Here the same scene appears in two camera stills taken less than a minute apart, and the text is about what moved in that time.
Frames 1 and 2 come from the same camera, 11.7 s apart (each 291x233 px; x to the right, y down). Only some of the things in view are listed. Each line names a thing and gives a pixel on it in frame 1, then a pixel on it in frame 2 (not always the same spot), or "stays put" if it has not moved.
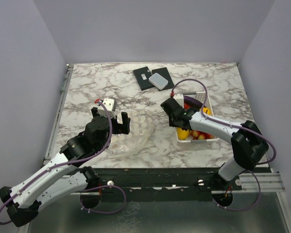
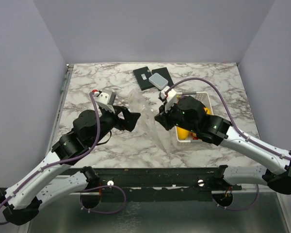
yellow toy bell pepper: (207, 110) stays put
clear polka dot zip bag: (137, 141) -> (163, 138)
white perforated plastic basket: (200, 97) stays put
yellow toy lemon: (182, 135) stays put
